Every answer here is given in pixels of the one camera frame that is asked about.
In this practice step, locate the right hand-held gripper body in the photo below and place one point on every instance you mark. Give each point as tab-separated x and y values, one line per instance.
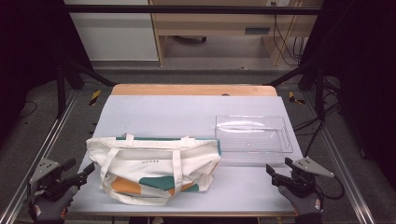
303	183

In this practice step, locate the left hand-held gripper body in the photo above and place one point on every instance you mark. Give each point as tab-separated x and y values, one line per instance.
49	183

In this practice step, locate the cream canvas tote bag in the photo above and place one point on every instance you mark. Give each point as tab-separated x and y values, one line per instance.
146	155

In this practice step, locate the person's right hand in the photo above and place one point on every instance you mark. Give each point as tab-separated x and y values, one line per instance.
306	205

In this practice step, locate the person's left hand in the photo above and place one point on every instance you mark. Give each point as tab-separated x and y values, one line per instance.
51	210

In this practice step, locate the clear plastic container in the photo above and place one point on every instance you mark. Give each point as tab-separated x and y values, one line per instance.
253	137

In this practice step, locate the yellow black tape strip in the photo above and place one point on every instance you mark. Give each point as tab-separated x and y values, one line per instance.
95	97
294	98

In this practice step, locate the black metal stand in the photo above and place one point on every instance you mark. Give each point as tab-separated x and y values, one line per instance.
318	87
61	90

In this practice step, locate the pale grey table sheet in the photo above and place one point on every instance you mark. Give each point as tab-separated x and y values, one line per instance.
162	115

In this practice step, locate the wooden table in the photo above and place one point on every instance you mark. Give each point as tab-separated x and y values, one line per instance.
186	90

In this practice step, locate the white cabinet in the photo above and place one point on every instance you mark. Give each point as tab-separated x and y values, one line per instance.
115	37

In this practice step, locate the light wooden desk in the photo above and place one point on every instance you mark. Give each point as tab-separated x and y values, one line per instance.
218	23

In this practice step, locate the black metal crossbar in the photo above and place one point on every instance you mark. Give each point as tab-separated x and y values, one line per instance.
186	9

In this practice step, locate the aluminium floor rail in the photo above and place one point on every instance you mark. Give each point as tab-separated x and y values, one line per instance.
342	161
46	143

